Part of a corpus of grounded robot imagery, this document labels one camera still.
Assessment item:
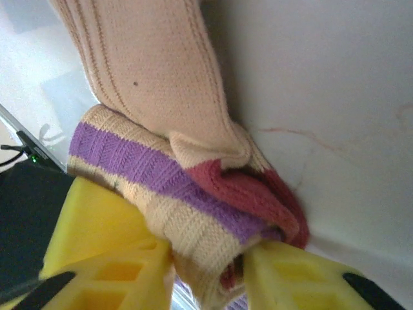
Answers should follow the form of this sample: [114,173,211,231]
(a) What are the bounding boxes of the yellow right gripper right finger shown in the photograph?
[243,241,408,310]

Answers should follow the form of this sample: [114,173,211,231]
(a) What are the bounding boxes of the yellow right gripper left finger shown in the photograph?
[12,177,172,310]

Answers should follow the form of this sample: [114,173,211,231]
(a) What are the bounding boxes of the beige red purple striped sock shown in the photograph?
[46,0,310,310]

